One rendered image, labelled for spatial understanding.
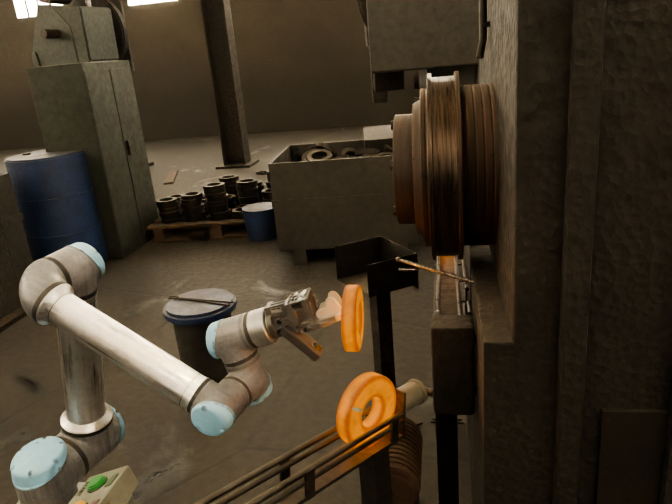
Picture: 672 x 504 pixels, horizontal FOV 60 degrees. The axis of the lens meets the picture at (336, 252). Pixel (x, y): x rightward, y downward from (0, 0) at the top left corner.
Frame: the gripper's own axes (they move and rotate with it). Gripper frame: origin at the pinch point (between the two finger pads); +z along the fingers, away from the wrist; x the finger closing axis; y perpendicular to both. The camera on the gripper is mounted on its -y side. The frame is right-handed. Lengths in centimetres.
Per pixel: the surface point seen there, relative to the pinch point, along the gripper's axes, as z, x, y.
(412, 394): 9.0, -10.7, -18.8
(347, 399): -0.5, -24.4, -8.2
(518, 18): 49, -20, 49
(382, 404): 3.9, -17.9, -15.1
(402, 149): 21.5, 15.5, 29.6
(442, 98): 34, 15, 38
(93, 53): -403, 660, 194
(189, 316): -92, 86, -18
